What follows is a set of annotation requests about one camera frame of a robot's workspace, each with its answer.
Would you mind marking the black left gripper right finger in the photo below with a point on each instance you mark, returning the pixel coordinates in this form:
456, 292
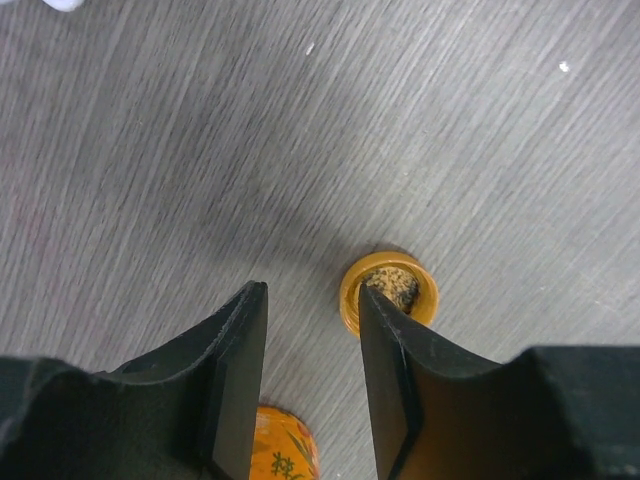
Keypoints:
439, 411

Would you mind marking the orange bottle cap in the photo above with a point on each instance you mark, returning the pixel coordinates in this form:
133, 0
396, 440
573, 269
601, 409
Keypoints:
399, 277

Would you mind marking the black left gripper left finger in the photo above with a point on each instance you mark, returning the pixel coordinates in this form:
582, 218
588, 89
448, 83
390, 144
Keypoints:
185, 410

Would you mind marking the orange juice bottle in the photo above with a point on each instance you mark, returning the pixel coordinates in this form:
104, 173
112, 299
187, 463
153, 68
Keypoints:
283, 447

